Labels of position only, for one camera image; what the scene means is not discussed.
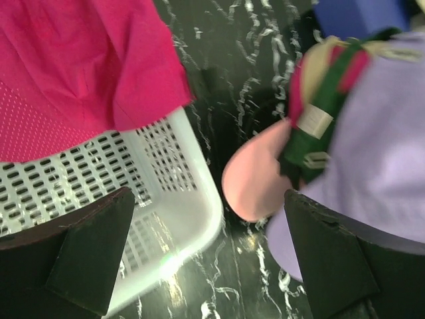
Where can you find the light pink baseball cap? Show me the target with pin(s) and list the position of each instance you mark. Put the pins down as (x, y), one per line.
(251, 182)

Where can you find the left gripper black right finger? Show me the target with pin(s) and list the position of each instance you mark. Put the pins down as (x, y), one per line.
(352, 270)

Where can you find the white plastic basket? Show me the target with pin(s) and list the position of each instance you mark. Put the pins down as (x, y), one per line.
(177, 212)

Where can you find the blue ring binder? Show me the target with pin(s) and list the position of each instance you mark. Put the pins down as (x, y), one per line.
(360, 18)

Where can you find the beige baseball cap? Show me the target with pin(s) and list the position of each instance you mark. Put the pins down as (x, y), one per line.
(371, 47)

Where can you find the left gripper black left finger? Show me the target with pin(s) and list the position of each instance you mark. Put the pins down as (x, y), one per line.
(67, 267)

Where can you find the lavender baseball cap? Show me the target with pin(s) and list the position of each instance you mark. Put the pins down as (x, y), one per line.
(375, 170)

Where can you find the dark green cap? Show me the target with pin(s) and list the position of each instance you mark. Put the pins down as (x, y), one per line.
(305, 155)

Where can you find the magenta baseball cap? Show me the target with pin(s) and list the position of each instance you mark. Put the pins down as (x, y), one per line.
(310, 71)

